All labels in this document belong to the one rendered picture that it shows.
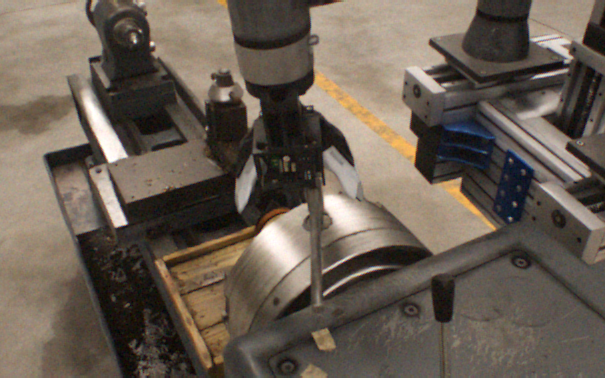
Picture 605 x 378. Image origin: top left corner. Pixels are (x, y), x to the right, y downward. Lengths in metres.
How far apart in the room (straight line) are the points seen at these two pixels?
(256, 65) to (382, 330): 0.31
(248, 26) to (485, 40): 0.96
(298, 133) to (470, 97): 0.89
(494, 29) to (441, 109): 0.21
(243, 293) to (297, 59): 0.38
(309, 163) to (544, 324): 0.31
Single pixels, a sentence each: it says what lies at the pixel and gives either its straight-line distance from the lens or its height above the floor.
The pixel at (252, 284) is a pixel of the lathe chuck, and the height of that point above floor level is 1.18.
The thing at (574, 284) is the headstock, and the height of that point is 1.25.
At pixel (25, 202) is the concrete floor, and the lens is 3.11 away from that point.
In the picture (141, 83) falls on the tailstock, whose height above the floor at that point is 0.94.
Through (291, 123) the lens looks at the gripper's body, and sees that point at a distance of 0.61.
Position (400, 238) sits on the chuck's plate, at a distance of 0.83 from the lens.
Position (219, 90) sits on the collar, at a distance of 1.33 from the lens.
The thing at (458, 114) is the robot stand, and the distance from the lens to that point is 1.47.
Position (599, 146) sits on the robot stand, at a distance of 1.22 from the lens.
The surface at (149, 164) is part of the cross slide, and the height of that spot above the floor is 0.97.
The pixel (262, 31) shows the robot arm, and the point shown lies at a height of 1.56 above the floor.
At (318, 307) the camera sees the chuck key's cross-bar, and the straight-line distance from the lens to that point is 0.58.
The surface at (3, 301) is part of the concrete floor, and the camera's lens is 2.65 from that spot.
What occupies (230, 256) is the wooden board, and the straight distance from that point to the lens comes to 1.28.
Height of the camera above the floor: 1.77
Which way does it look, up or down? 38 degrees down
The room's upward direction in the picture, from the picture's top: straight up
